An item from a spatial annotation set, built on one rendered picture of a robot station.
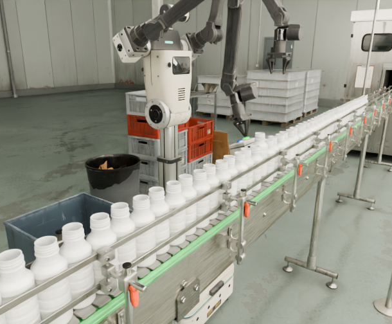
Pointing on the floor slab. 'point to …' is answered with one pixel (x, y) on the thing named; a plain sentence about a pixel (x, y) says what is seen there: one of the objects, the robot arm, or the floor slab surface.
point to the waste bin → (114, 177)
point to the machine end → (384, 72)
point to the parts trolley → (203, 96)
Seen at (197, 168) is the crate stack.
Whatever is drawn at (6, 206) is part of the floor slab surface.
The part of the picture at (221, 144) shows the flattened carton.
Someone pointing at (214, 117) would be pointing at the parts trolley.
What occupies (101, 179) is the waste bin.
